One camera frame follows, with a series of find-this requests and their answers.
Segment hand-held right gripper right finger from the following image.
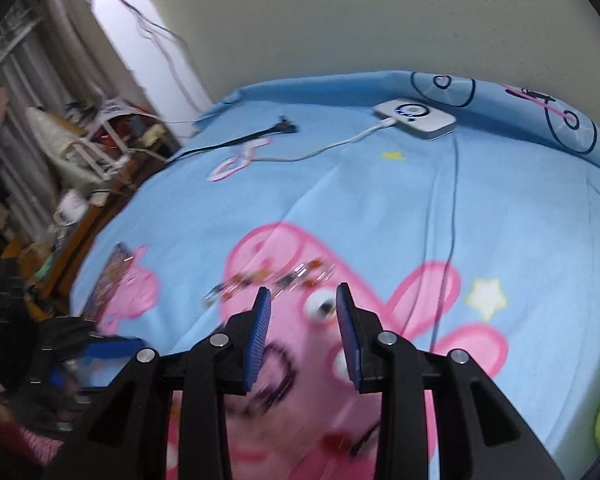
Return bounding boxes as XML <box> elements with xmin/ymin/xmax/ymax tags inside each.
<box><xmin>336</xmin><ymin>283</ymin><xmax>566</xmax><ymax>480</ymax></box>

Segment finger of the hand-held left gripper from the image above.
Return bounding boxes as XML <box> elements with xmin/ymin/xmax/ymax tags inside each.
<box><xmin>85</xmin><ymin>337</ymin><xmax>147</xmax><ymax>361</ymax></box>

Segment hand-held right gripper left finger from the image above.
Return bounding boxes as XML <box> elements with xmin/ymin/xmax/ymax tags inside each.
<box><xmin>45</xmin><ymin>287</ymin><xmax>271</xmax><ymax>480</ymax></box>

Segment brown beaded bracelet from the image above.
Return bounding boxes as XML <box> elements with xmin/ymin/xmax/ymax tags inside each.
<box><xmin>204</xmin><ymin>256</ymin><xmax>337</xmax><ymax>303</ymax></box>

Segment pink patterned garment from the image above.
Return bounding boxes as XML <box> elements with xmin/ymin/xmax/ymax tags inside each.
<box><xmin>0</xmin><ymin>417</ymin><xmax>66</xmax><ymax>468</ymax></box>

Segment wooden bedside table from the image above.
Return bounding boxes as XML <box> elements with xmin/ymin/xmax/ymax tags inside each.
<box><xmin>27</xmin><ymin>150</ymin><xmax>181</xmax><ymax>313</ymax></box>

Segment blue cartoon printed bedsheet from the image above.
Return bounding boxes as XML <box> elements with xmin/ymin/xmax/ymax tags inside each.
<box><xmin>67</xmin><ymin>71</ymin><xmax>600</xmax><ymax>480</ymax></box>

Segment white mug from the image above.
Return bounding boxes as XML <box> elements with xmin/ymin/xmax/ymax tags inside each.
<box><xmin>54</xmin><ymin>189</ymin><xmax>92</xmax><ymax>226</ymax></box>

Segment white plastic bag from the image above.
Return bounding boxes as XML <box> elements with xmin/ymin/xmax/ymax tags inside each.
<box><xmin>26</xmin><ymin>105</ymin><xmax>112</xmax><ymax>191</ymax></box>

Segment grey curtain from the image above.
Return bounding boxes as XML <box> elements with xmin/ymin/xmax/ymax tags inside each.
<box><xmin>0</xmin><ymin>0</ymin><xmax>148</xmax><ymax>261</ymax></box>

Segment white charger cable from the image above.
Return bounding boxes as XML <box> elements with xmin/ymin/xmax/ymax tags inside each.
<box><xmin>252</xmin><ymin>119</ymin><xmax>397</xmax><ymax>163</ymax></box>

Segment black cable with plug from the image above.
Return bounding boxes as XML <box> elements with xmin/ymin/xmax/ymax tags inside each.
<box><xmin>166</xmin><ymin>116</ymin><xmax>299</xmax><ymax>163</ymax></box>

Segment white wire rack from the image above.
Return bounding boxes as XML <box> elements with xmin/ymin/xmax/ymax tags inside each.
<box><xmin>72</xmin><ymin>99</ymin><xmax>181</xmax><ymax>181</ymax></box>

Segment hanging wall cables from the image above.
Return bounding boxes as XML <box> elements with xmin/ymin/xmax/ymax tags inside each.
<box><xmin>69</xmin><ymin>0</ymin><xmax>208</xmax><ymax>111</ymax></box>

